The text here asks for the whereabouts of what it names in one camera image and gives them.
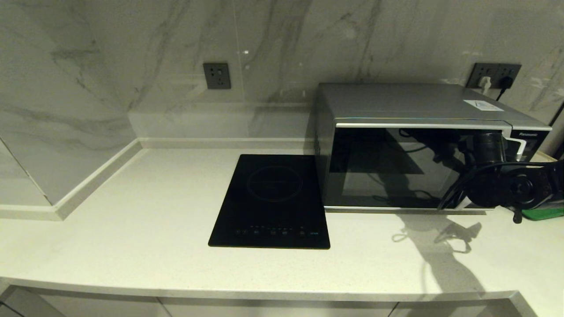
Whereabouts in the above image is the beige drawer front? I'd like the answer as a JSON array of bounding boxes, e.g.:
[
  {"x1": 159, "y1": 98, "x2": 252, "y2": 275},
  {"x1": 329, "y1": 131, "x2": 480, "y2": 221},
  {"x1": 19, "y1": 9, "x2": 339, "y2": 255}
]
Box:
[{"x1": 158, "y1": 298, "x2": 397, "y2": 317}]

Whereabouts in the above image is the black induction cooktop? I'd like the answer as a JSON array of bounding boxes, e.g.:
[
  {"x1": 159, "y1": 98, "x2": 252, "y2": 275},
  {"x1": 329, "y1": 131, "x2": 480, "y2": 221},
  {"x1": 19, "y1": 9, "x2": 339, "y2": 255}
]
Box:
[{"x1": 208, "y1": 154, "x2": 331, "y2": 250}]

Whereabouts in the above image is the dark grey wall socket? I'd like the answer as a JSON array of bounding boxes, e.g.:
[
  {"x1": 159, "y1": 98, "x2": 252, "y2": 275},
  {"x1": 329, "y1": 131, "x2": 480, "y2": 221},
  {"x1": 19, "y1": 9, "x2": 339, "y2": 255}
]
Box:
[
  {"x1": 467, "y1": 63, "x2": 499, "y2": 88},
  {"x1": 497, "y1": 63, "x2": 522, "y2": 90},
  {"x1": 203, "y1": 62, "x2": 231, "y2": 90}
]

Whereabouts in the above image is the black plug with cable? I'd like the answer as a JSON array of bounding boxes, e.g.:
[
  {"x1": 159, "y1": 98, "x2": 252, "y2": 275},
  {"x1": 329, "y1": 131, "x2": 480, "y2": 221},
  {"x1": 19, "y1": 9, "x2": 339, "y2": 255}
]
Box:
[{"x1": 495, "y1": 76, "x2": 515, "y2": 102}]

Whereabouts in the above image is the angled grey cabinet panel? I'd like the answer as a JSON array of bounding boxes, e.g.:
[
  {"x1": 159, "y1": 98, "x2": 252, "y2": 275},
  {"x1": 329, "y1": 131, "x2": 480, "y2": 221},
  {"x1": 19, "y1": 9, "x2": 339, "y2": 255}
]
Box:
[{"x1": 0, "y1": 285, "x2": 67, "y2": 317}]

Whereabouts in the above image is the green plastic tray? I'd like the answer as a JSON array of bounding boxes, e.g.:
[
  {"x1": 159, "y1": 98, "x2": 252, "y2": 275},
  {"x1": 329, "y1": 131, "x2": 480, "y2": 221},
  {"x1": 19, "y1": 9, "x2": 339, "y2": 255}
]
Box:
[{"x1": 522, "y1": 207, "x2": 564, "y2": 221}]

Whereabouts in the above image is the beige cabinet door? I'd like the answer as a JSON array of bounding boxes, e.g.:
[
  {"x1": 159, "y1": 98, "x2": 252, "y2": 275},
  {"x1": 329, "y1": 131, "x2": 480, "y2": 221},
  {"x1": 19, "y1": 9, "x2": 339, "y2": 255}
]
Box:
[
  {"x1": 39, "y1": 293, "x2": 173, "y2": 317},
  {"x1": 388, "y1": 301, "x2": 514, "y2": 317}
]

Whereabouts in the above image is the silver microwave oven body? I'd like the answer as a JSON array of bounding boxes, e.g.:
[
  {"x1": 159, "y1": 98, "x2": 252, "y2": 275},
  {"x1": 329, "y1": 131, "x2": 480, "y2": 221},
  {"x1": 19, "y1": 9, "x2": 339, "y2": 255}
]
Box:
[{"x1": 314, "y1": 82, "x2": 553, "y2": 210}]

